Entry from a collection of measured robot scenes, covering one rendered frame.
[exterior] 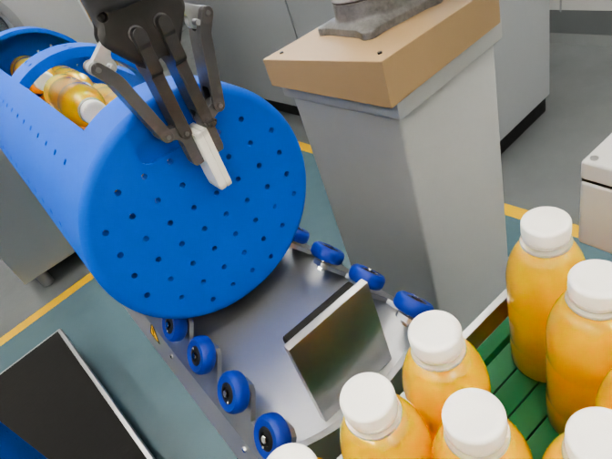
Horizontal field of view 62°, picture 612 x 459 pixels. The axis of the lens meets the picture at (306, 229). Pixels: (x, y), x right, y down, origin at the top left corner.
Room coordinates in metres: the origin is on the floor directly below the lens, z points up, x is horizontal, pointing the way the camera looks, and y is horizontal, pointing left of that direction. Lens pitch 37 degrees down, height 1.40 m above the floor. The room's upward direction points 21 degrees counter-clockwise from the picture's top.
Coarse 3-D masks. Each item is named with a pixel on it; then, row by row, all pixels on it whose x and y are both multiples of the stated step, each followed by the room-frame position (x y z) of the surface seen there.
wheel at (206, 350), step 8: (200, 336) 0.43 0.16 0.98; (192, 344) 0.43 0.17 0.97; (200, 344) 0.42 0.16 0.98; (208, 344) 0.42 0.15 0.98; (192, 352) 0.42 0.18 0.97; (200, 352) 0.41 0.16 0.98; (208, 352) 0.41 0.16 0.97; (192, 360) 0.42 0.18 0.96; (200, 360) 0.41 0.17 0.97; (208, 360) 0.40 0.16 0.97; (192, 368) 0.41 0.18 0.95; (200, 368) 0.40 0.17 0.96; (208, 368) 0.40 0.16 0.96
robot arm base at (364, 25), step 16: (368, 0) 0.91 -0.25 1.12; (384, 0) 0.91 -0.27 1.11; (400, 0) 0.91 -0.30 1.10; (416, 0) 0.92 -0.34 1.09; (432, 0) 0.92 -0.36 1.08; (336, 16) 0.98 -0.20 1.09; (352, 16) 0.93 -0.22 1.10; (368, 16) 0.91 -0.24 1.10; (384, 16) 0.90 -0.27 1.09; (400, 16) 0.90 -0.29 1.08; (320, 32) 1.02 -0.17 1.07; (336, 32) 0.97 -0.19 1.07; (352, 32) 0.92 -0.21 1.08; (368, 32) 0.87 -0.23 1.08
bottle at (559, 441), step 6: (564, 432) 0.15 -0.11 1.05; (558, 438) 0.15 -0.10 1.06; (564, 438) 0.14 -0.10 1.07; (552, 444) 0.15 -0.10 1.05; (558, 444) 0.14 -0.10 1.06; (564, 444) 0.14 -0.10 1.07; (546, 450) 0.15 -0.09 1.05; (552, 450) 0.14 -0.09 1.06; (558, 450) 0.14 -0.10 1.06; (564, 450) 0.13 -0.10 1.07; (546, 456) 0.14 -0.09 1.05; (552, 456) 0.14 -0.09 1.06; (558, 456) 0.14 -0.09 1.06; (564, 456) 0.13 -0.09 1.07
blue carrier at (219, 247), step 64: (0, 64) 1.26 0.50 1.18; (64, 64) 1.32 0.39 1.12; (128, 64) 0.91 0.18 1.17; (0, 128) 0.85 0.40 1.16; (64, 128) 0.58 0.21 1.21; (128, 128) 0.49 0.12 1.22; (256, 128) 0.54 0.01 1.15; (64, 192) 0.50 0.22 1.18; (128, 192) 0.47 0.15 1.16; (192, 192) 0.50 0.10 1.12; (256, 192) 0.53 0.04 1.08; (128, 256) 0.46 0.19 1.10; (192, 256) 0.48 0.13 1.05; (256, 256) 0.51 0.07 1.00
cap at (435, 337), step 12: (432, 312) 0.25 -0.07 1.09; (444, 312) 0.25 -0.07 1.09; (420, 324) 0.24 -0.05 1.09; (432, 324) 0.24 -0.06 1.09; (444, 324) 0.24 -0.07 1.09; (456, 324) 0.23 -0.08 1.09; (408, 336) 0.24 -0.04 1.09; (420, 336) 0.23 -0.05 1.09; (432, 336) 0.23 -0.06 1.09; (444, 336) 0.23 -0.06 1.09; (456, 336) 0.22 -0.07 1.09; (420, 348) 0.22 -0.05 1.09; (432, 348) 0.22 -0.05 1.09; (444, 348) 0.22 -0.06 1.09; (456, 348) 0.22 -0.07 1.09; (420, 360) 0.23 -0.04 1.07; (432, 360) 0.22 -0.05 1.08; (444, 360) 0.22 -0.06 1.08
